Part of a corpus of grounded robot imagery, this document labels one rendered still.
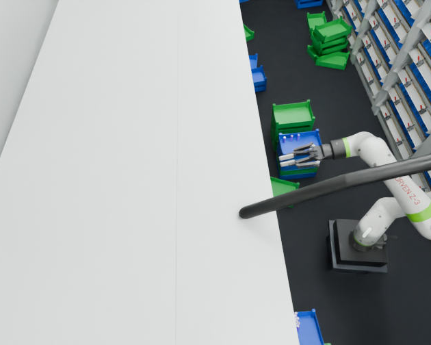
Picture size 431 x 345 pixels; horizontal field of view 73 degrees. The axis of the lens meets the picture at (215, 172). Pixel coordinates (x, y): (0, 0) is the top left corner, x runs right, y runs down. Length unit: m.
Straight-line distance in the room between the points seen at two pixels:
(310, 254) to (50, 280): 1.95
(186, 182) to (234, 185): 0.10
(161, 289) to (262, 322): 0.18
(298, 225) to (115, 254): 1.93
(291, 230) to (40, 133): 1.92
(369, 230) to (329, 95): 1.73
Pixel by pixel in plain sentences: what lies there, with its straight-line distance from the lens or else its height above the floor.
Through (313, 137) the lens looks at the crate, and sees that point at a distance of 2.44.
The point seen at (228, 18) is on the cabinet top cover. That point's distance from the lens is 1.04.
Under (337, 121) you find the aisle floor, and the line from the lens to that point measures 3.01.
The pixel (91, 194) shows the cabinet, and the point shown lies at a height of 1.70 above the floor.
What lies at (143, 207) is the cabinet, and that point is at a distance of 0.64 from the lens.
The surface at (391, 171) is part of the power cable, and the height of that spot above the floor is 1.83.
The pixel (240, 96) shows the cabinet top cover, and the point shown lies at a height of 1.70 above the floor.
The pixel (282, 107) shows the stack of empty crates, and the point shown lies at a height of 0.34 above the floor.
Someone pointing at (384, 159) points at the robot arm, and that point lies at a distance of 1.35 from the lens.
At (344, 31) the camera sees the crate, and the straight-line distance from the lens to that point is 3.49.
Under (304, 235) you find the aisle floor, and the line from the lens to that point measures 2.40.
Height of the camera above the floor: 2.25
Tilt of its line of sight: 59 degrees down
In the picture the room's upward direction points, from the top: 12 degrees counter-clockwise
